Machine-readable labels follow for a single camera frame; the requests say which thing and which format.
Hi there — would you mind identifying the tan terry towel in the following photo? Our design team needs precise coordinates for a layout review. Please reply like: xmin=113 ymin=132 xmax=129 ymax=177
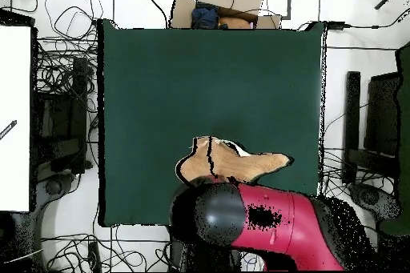
xmin=175 ymin=135 xmax=294 ymax=187

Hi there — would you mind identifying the dark green table cloth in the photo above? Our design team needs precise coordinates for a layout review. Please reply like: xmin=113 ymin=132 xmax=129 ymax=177
xmin=97 ymin=18 xmax=326 ymax=227

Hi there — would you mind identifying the orange garment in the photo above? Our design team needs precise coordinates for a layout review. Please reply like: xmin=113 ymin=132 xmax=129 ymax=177
xmin=218 ymin=16 xmax=255 ymax=30

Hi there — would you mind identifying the dark blue garment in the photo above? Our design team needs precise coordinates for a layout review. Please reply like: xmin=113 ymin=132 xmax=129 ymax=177
xmin=191 ymin=2 xmax=221 ymax=30

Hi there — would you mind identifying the black equipment stand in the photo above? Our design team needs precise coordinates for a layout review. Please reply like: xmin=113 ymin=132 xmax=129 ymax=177
xmin=31 ymin=56 xmax=94 ymax=178

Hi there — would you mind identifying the black upright bar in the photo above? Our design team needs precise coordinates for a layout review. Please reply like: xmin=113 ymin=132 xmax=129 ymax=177
xmin=341 ymin=70 xmax=362 ymax=185

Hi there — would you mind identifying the black power strip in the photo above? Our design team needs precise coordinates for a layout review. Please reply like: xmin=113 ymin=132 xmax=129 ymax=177
xmin=87 ymin=241 xmax=103 ymax=273

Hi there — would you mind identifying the black power adapter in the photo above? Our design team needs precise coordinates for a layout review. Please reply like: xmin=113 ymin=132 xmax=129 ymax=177
xmin=325 ymin=20 xmax=348 ymax=30

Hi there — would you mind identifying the white panel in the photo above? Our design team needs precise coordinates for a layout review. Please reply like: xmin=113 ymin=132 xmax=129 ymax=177
xmin=0 ymin=24 xmax=33 ymax=213

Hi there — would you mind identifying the black marker pen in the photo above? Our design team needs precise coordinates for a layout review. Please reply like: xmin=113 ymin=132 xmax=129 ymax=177
xmin=0 ymin=119 xmax=18 ymax=142

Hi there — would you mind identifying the green cloth covered furniture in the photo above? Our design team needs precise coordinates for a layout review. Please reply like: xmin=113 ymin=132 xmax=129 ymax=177
xmin=379 ymin=41 xmax=410 ymax=236

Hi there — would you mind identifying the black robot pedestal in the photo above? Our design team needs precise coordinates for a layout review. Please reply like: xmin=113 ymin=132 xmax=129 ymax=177
xmin=169 ymin=240 xmax=244 ymax=272

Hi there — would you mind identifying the black cable tangle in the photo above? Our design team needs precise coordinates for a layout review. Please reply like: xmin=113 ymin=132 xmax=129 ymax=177
xmin=33 ymin=37 xmax=100 ymax=94
xmin=320 ymin=147 xmax=401 ymax=223

